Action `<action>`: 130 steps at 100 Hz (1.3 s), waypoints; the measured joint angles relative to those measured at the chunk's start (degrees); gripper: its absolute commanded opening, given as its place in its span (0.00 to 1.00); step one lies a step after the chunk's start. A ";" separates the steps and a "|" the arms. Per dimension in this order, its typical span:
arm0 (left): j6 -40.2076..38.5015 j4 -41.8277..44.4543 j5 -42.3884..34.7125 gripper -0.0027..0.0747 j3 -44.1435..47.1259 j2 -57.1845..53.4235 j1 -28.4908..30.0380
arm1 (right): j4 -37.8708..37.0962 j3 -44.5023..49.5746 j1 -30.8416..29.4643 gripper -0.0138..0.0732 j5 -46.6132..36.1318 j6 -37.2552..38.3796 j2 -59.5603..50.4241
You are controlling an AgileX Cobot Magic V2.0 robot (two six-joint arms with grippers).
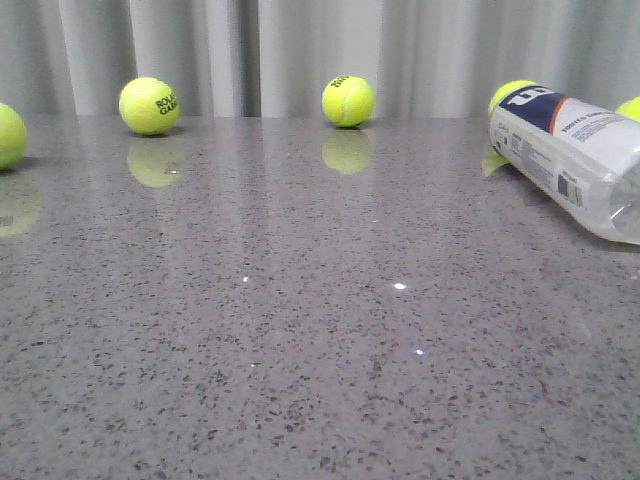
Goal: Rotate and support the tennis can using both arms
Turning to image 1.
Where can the clear Wilson tennis ball can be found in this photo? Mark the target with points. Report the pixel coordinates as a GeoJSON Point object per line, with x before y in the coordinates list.
{"type": "Point", "coordinates": [585, 157]}

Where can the centre yellow tennis ball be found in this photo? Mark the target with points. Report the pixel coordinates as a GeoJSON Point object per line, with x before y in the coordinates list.
{"type": "Point", "coordinates": [348, 100]}

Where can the Roland Garros yellow tennis ball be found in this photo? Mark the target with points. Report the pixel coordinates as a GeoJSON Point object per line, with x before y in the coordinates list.
{"type": "Point", "coordinates": [149, 106]}

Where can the Wilson yellow tennis ball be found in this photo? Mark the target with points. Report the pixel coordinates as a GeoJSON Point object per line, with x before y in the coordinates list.
{"type": "Point", "coordinates": [504, 90]}

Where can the far-left yellow tennis ball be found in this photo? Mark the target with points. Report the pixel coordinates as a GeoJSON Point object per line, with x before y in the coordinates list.
{"type": "Point", "coordinates": [13, 137]}

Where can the far-right yellow tennis ball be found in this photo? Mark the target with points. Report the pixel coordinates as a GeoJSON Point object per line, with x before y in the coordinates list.
{"type": "Point", "coordinates": [630, 108]}

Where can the grey pleated curtain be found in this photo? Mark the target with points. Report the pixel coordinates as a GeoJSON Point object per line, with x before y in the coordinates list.
{"type": "Point", "coordinates": [425, 59]}

